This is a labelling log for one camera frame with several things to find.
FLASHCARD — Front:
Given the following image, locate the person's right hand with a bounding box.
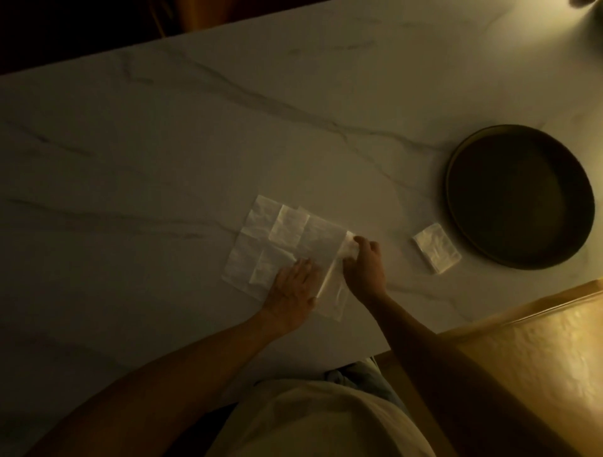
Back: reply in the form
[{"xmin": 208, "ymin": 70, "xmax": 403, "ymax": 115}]
[{"xmin": 342, "ymin": 235, "xmax": 388, "ymax": 304}]

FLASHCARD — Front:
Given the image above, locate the person's left hand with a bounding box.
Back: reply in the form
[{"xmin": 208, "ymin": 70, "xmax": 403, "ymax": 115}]
[{"xmin": 258, "ymin": 257, "xmax": 326, "ymax": 338}]

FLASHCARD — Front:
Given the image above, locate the spread of white paper napkins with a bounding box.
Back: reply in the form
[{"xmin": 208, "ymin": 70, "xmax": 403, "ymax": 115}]
[{"xmin": 222, "ymin": 194, "xmax": 349, "ymax": 307}]

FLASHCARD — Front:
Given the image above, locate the round dark tray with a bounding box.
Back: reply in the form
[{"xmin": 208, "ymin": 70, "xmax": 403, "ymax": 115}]
[{"xmin": 445, "ymin": 124, "xmax": 595, "ymax": 271}]

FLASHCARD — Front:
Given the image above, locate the person's left forearm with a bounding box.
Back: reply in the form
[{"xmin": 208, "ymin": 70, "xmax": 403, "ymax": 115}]
[{"xmin": 28, "ymin": 310, "xmax": 288, "ymax": 457}]

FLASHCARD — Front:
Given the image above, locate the person's right forearm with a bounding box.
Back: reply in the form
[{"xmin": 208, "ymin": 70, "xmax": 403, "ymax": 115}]
[{"xmin": 367, "ymin": 291, "xmax": 580, "ymax": 457}]

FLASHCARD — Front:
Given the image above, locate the beige shirt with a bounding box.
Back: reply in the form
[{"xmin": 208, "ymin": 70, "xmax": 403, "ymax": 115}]
[{"xmin": 205, "ymin": 379, "xmax": 437, "ymax": 457}]

